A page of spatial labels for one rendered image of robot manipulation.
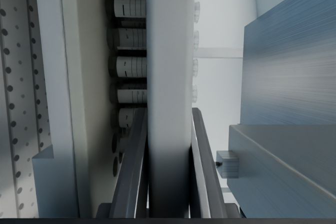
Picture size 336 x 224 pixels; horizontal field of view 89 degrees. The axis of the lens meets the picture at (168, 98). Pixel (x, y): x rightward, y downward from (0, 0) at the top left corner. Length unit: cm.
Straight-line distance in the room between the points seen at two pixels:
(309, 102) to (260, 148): 26
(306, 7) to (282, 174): 39
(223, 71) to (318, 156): 351
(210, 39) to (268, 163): 373
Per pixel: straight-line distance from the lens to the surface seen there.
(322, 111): 44
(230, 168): 27
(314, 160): 21
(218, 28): 405
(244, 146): 25
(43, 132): 19
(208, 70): 361
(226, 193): 140
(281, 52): 55
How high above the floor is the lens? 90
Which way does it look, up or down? 1 degrees up
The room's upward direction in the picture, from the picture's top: 90 degrees clockwise
